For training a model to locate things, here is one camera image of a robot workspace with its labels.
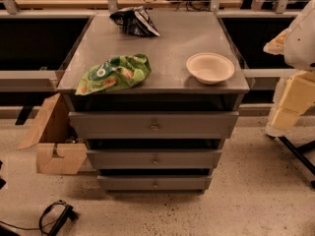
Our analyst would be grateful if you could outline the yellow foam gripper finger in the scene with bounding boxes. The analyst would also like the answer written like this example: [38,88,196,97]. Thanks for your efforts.
[281,72,315,129]

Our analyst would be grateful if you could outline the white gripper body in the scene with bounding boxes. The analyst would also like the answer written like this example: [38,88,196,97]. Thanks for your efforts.
[265,78,289,138]

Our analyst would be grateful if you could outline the grey bottom drawer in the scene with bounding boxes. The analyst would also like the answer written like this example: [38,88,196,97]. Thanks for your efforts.
[97,176,212,191]

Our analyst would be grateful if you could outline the grey drawer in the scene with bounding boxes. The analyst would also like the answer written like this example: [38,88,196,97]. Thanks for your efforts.
[69,111,238,139]
[97,176,212,191]
[87,149,221,169]

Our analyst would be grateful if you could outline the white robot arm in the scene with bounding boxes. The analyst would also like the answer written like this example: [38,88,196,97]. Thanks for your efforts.
[263,0,315,137]

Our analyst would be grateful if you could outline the grey drawer cabinet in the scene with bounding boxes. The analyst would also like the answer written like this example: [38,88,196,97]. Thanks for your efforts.
[58,10,249,178]

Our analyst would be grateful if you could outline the grey middle drawer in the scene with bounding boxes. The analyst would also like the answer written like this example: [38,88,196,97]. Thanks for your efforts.
[87,149,221,169]

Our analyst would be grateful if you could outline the grey top drawer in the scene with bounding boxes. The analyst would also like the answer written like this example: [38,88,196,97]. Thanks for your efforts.
[69,111,238,139]

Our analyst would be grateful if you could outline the black metal stand leg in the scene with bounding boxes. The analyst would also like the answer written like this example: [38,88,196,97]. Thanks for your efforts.
[279,136,315,175]

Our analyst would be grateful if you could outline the white paper bowl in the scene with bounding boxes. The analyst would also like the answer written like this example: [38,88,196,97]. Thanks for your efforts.
[186,53,235,85]

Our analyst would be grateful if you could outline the green chip bag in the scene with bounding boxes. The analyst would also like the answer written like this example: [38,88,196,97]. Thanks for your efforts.
[75,54,152,95]

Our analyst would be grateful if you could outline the dark blue chip bag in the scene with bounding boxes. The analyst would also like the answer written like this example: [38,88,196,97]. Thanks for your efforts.
[109,6,159,37]

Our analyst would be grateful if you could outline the brown cardboard box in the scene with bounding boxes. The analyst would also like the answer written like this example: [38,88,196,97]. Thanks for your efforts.
[18,93,87,175]

